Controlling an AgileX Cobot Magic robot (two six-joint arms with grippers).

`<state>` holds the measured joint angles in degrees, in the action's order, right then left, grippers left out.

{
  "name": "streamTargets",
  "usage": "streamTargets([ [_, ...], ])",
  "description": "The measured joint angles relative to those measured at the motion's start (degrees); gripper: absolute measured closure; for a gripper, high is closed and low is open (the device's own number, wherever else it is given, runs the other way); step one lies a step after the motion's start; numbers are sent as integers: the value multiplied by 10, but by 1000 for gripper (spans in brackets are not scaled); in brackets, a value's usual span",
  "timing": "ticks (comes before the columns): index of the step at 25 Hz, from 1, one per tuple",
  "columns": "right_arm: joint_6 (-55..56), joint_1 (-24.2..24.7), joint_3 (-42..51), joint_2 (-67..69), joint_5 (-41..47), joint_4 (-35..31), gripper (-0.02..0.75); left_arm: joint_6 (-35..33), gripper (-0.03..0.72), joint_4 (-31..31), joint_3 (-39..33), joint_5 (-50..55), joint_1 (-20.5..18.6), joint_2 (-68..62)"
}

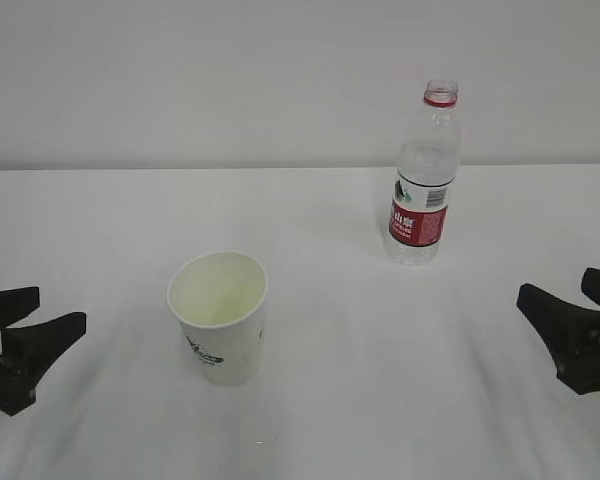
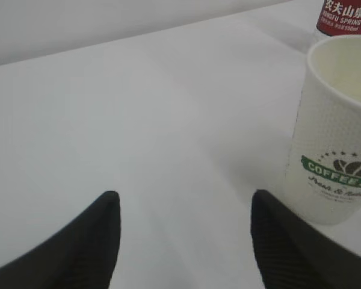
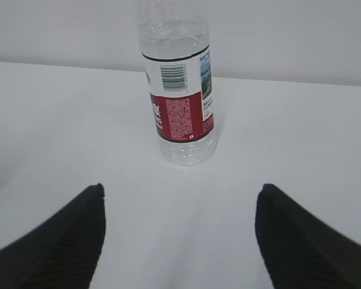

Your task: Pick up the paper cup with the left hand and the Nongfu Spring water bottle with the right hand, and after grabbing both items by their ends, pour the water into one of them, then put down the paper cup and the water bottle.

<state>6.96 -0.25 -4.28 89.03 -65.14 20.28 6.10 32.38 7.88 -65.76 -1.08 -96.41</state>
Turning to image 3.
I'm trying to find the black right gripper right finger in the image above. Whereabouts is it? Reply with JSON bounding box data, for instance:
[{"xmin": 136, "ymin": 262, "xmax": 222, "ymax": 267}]
[{"xmin": 255, "ymin": 184, "xmax": 361, "ymax": 288}]

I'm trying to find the clear water bottle red label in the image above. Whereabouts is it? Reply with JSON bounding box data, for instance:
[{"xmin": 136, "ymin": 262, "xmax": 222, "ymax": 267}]
[{"xmin": 137, "ymin": 1, "xmax": 216, "ymax": 166}]

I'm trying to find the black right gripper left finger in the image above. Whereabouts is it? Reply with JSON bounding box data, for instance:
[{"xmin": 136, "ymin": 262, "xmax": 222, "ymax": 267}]
[{"xmin": 0, "ymin": 184, "xmax": 106, "ymax": 288}]

